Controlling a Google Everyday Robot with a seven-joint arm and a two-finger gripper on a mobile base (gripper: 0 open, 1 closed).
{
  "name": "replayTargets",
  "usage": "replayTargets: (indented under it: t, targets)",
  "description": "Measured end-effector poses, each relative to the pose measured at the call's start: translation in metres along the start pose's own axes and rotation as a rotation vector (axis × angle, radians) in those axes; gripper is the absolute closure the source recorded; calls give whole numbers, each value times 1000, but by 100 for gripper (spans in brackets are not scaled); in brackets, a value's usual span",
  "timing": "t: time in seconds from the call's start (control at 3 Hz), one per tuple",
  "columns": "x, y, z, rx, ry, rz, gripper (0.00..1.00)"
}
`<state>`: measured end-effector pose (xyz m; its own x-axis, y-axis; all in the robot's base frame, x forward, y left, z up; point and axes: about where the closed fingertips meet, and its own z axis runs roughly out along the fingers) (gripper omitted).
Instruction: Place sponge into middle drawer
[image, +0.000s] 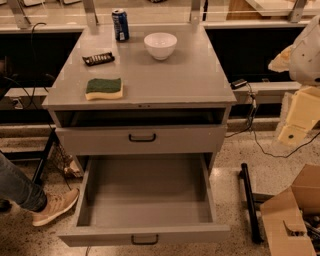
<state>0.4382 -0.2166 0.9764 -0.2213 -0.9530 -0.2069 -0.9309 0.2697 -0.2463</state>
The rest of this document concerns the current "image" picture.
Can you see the black metal stand leg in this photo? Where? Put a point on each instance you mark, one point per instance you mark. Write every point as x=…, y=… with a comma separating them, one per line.
x=255, y=231

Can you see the green and yellow sponge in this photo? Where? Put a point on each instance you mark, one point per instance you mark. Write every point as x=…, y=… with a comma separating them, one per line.
x=99, y=88

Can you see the blue soda can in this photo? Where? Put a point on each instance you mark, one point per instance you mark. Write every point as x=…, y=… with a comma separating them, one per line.
x=119, y=17

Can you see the blue jeans leg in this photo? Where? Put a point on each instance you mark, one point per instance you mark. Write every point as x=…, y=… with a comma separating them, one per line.
x=16, y=186

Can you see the grey drawer cabinet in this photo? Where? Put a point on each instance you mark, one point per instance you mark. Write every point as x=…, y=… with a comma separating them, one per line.
x=189, y=88

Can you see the cardboard box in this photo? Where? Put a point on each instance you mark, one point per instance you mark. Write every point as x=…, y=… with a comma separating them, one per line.
x=282, y=215

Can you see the black chair leg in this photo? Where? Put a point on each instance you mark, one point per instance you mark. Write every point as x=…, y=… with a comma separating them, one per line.
x=43, y=158

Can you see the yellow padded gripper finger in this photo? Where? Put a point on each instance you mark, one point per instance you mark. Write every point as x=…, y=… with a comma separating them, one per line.
x=303, y=114

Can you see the tan sneaker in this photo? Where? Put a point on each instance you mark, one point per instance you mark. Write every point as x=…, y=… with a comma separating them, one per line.
x=57, y=204

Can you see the black power adapter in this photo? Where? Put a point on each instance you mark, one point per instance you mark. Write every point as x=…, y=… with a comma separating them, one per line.
x=238, y=84

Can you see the dark snack bar wrapper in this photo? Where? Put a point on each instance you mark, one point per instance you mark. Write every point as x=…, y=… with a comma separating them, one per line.
x=99, y=59

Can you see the closed grey upper drawer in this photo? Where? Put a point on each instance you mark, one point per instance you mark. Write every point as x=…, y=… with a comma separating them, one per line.
x=141, y=140

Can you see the white bowl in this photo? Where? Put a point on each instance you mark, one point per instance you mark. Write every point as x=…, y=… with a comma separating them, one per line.
x=160, y=45

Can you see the open grey lower drawer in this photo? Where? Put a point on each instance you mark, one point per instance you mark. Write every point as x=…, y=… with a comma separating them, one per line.
x=145, y=200

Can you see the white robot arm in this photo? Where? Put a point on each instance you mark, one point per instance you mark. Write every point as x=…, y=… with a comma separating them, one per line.
x=301, y=60

